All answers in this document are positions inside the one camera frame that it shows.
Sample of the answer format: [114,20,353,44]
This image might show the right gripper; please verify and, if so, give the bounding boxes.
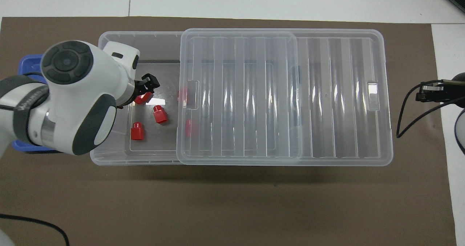
[416,79,465,104]

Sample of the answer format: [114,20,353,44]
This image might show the clear plastic storage box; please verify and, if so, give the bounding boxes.
[89,31,303,166]

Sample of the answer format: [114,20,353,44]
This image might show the clear plastic box lid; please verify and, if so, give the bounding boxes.
[176,28,394,167]

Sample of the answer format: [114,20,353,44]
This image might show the blue plastic bin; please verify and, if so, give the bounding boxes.
[11,54,59,154]

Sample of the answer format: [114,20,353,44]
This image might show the black cable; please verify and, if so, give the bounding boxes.
[0,213,70,246]
[396,80,465,139]

